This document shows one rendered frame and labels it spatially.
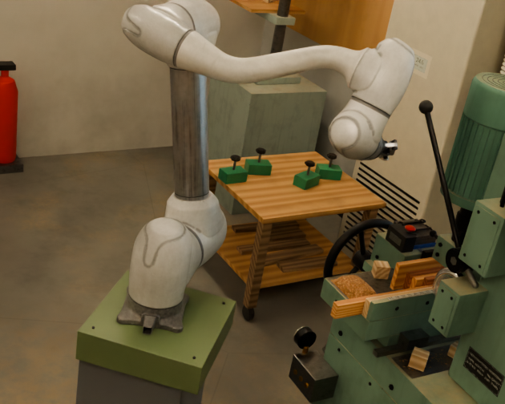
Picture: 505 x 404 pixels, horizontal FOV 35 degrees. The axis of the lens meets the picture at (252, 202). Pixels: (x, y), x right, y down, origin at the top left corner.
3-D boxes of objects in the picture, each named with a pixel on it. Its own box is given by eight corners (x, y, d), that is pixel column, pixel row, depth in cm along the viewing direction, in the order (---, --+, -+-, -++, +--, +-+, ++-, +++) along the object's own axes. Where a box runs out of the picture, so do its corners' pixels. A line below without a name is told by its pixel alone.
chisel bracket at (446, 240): (449, 258, 216) (457, 231, 212) (484, 286, 205) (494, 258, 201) (428, 261, 212) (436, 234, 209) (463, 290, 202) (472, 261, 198)
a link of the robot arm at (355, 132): (369, 169, 189) (396, 120, 188) (353, 162, 175) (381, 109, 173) (331, 149, 193) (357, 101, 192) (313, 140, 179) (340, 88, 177)
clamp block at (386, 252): (407, 253, 239) (414, 227, 236) (436, 276, 229) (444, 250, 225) (368, 259, 232) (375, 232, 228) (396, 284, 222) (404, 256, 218)
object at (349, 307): (508, 281, 227) (513, 270, 226) (514, 285, 226) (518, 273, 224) (329, 314, 197) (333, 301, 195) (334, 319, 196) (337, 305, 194)
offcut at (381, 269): (387, 279, 217) (390, 268, 216) (373, 278, 217) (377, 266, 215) (384, 272, 220) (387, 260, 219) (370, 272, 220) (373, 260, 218)
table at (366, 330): (461, 253, 252) (466, 236, 249) (531, 306, 229) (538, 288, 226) (300, 277, 223) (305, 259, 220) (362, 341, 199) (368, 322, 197)
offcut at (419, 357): (407, 366, 200) (411, 353, 198) (410, 357, 203) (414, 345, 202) (423, 372, 199) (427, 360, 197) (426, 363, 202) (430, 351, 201)
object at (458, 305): (455, 316, 195) (469, 274, 189) (474, 332, 189) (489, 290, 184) (426, 321, 190) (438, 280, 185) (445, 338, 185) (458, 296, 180)
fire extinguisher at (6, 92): (14, 158, 454) (16, 57, 428) (23, 171, 440) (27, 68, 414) (-19, 160, 445) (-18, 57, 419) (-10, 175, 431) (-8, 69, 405)
